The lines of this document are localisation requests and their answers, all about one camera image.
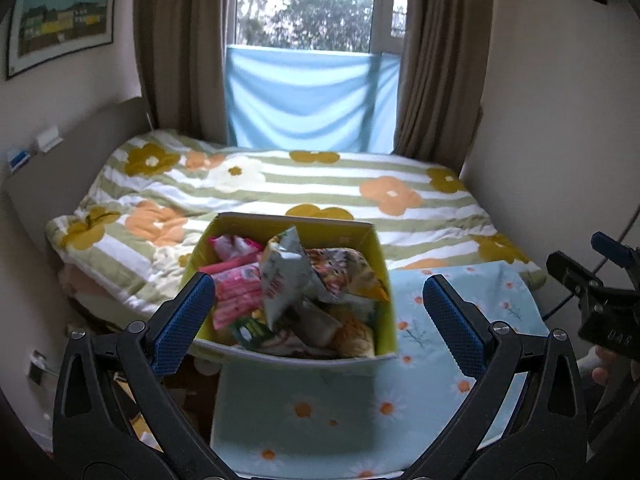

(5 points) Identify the light blue window cloth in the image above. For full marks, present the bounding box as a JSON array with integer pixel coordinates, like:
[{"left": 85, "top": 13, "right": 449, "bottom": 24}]
[{"left": 226, "top": 46, "right": 400, "bottom": 154}]

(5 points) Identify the white speckled corn snack bag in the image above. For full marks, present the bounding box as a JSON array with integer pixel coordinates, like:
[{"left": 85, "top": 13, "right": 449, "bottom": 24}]
[{"left": 260, "top": 226, "right": 331, "bottom": 330}]

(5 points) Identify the brown curtain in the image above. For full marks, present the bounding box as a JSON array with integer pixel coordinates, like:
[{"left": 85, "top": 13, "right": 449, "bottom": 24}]
[
  {"left": 394, "top": 0, "right": 494, "bottom": 172},
  {"left": 132, "top": 0, "right": 235, "bottom": 145}
]

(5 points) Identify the window frame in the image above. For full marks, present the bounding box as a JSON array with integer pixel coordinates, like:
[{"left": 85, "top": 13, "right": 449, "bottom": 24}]
[{"left": 231, "top": 0, "right": 408, "bottom": 54}]

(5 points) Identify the brown yellow chip bag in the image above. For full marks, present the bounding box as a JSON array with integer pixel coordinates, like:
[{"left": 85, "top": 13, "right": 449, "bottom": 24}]
[{"left": 306, "top": 247, "right": 388, "bottom": 304}]

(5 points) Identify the person's right hand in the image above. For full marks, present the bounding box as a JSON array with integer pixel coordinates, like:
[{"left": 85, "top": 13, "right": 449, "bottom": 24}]
[{"left": 591, "top": 346, "right": 618, "bottom": 386}]

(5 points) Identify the striped floral duvet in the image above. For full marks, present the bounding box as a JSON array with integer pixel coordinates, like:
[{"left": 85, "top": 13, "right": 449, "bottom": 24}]
[{"left": 46, "top": 130, "right": 546, "bottom": 314}]

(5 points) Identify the yellow cardboard box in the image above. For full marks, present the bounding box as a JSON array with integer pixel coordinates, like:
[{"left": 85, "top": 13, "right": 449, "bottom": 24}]
[{"left": 179, "top": 211, "right": 400, "bottom": 369}]

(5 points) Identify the blue item on headboard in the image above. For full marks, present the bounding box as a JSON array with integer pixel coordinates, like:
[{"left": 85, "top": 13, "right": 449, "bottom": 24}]
[{"left": 6, "top": 148, "right": 32, "bottom": 174}]

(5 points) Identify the pink striped snack bag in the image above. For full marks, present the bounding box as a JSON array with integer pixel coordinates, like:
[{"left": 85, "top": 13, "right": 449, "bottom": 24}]
[{"left": 198, "top": 252, "right": 262, "bottom": 330}]

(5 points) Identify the green cracker packet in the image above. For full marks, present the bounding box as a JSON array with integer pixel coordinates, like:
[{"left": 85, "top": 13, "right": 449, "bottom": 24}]
[{"left": 230, "top": 315, "right": 276, "bottom": 350}]

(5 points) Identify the grey bed headboard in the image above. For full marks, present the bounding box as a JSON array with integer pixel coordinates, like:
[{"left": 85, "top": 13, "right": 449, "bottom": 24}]
[{"left": 3, "top": 96, "right": 151, "bottom": 255}]

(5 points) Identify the pink white marshmallow bag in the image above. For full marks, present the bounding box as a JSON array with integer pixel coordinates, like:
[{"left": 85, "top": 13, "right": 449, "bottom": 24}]
[{"left": 208, "top": 234, "right": 264, "bottom": 262}]

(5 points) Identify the light blue daisy cloth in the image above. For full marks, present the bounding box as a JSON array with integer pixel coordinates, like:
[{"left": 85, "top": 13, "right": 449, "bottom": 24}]
[{"left": 209, "top": 259, "right": 551, "bottom": 480}]

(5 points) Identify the packaged waffle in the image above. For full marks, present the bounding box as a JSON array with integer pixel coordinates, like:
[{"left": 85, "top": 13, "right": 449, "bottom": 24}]
[{"left": 330, "top": 308, "right": 375, "bottom": 359}]

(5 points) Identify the brown left curtain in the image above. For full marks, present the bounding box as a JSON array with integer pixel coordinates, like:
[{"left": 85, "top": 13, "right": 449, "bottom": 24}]
[{"left": 132, "top": 0, "right": 235, "bottom": 145}]

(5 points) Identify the black cable on wall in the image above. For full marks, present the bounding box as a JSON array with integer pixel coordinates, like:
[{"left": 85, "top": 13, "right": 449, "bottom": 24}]
[{"left": 541, "top": 204, "right": 640, "bottom": 322}]

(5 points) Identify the white box on headboard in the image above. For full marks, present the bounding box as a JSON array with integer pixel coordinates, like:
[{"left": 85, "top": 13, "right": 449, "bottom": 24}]
[{"left": 36, "top": 125, "right": 63, "bottom": 154}]

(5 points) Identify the brown right curtain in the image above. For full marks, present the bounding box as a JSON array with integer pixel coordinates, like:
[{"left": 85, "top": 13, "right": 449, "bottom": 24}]
[{"left": 394, "top": 0, "right": 494, "bottom": 172}]

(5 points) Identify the framed landscape picture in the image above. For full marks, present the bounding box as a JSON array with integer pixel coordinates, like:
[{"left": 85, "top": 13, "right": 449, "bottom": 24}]
[{"left": 6, "top": 0, "right": 115, "bottom": 79}]

